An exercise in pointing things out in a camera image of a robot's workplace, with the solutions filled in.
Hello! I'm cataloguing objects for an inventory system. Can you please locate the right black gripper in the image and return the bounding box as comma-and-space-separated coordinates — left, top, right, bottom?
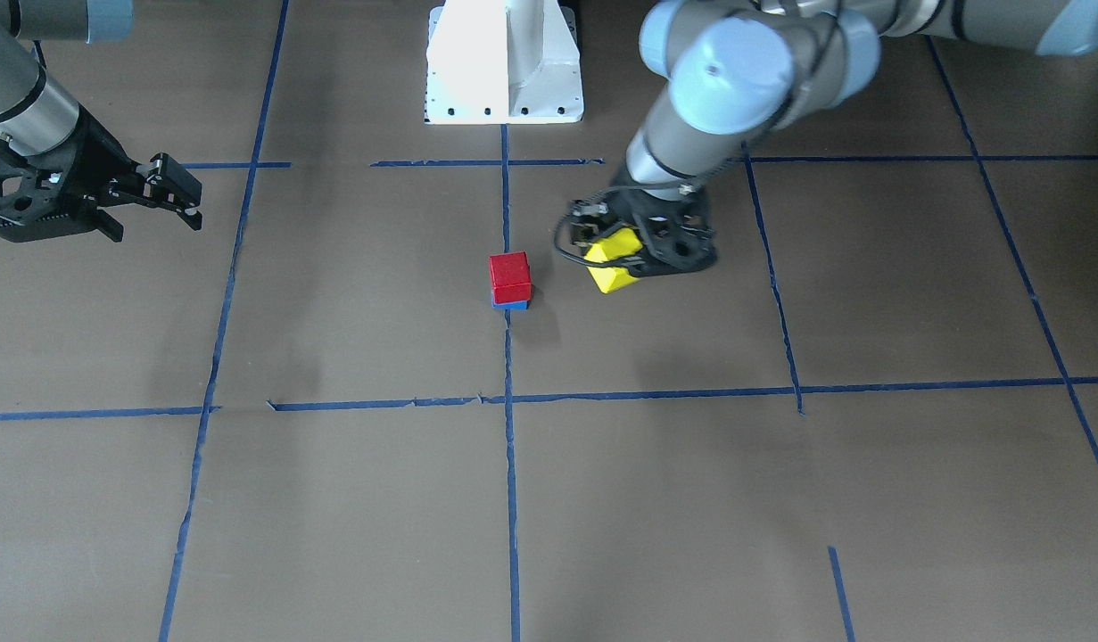
31, 106, 202, 243

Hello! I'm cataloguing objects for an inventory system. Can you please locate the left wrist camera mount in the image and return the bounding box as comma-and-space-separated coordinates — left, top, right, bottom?
629, 211, 717, 279

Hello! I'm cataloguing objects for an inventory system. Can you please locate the yellow wooden block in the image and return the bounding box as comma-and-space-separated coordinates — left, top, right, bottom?
584, 228, 645, 296

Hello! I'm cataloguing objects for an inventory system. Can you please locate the red wooden block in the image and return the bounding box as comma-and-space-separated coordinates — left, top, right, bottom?
488, 251, 533, 303

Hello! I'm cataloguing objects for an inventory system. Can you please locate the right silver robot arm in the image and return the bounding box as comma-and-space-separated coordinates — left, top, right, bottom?
0, 1, 202, 243

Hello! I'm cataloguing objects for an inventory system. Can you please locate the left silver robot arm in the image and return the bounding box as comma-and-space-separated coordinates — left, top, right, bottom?
559, 1, 1098, 273

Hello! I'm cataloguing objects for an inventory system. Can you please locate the blue wooden block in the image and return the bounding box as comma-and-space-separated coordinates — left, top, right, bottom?
491, 300, 531, 309

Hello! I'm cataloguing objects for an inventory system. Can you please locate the white pedestal column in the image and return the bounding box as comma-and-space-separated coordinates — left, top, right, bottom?
424, 1, 585, 126

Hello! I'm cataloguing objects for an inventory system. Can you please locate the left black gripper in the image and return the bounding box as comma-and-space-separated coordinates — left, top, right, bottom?
568, 183, 714, 255

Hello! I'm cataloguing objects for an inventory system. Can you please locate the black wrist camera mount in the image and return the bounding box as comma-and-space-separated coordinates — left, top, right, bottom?
0, 140, 96, 243

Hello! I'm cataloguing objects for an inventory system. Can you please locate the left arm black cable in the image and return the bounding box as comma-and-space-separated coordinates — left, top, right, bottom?
553, 178, 692, 268

